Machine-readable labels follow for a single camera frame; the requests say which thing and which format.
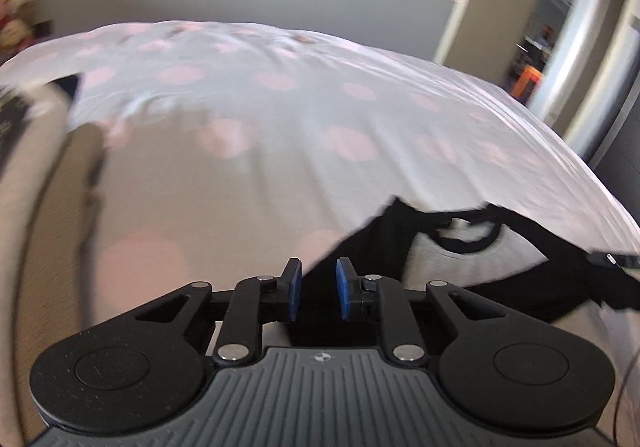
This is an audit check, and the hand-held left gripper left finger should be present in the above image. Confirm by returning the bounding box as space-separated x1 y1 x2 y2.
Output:
132 258 304 368

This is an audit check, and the black cable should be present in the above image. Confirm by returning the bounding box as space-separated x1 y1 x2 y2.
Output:
611 367 640 447

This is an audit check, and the grey shirt with black sleeves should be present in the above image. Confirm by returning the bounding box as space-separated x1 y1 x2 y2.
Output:
289 197 640 349

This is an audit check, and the beige room door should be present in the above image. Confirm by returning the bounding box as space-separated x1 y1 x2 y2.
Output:
431 0 562 88

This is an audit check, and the orange chair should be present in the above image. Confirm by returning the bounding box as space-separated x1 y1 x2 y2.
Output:
515 62 545 104

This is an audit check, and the dark floral garment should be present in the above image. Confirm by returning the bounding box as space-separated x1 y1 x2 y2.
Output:
0 86 32 165

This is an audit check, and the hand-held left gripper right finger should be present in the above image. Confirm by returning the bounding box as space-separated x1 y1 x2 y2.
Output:
336 257 508 367

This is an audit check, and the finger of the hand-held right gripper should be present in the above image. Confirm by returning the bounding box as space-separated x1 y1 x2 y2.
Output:
586 250 640 271

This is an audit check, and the bed with polka dot sheet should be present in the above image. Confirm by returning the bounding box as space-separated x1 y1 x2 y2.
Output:
0 21 640 447

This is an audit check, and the black wardrobe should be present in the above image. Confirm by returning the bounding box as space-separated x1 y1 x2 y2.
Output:
589 69 640 230

